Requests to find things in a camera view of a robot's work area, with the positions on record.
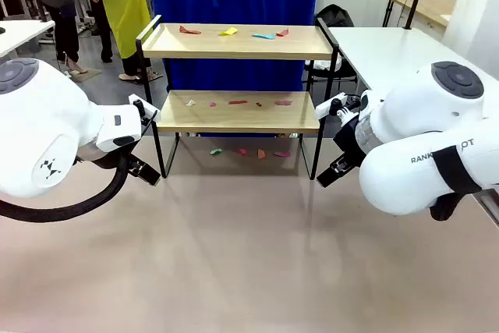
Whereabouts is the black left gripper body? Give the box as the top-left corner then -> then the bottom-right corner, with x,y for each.
125,152 -> 146,177

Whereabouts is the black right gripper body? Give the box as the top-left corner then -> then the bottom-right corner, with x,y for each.
334,116 -> 370,166

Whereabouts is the white plastic bag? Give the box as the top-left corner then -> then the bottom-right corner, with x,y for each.
311,51 -> 343,73

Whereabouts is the large white table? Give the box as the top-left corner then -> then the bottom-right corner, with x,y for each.
325,27 -> 499,94

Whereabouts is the grey floor mat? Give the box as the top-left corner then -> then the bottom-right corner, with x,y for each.
64,67 -> 103,83

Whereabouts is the black chair with backpack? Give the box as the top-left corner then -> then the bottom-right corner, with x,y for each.
303,4 -> 359,96

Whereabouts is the light wooden table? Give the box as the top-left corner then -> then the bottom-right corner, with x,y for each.
388,0 -> 458,29

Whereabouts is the person in yellow apron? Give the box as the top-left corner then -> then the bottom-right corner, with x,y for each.
72,0 -> 164,87

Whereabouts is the white desk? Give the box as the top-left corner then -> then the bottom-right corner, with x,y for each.
0,19 -> 56,58

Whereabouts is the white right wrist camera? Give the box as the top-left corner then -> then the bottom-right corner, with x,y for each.
313,91 -> 360,123

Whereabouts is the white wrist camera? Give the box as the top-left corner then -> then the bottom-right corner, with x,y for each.
313,91 -> 360,123
127,93 -> 161,126

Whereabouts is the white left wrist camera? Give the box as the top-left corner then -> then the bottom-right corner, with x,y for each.
127,93 -> 161,126

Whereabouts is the wooden shelf with black frame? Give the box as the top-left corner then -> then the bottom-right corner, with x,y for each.
135,14 -> 341,181

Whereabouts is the grey metal frame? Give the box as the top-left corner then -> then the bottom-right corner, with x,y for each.
477,188 -> 499,228

